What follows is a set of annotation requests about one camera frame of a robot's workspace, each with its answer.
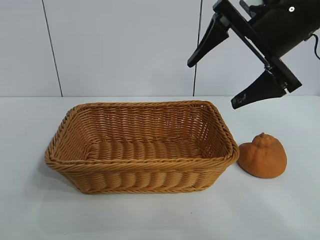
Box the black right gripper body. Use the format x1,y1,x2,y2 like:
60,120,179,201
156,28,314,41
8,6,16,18
213,0,320,93

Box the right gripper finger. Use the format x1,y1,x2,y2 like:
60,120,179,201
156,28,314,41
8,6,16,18
230,69,287,110
187,13,230,68

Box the bumpy orange fruit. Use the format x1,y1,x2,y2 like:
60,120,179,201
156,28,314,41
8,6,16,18
236,132,288,179

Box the woven wicker basket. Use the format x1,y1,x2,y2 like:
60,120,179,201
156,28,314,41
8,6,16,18
44,99,241,195

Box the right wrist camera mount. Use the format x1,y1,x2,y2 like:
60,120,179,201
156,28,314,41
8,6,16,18
239,0,265,13

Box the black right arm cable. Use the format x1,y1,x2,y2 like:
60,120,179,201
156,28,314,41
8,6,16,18
306,33,320,61

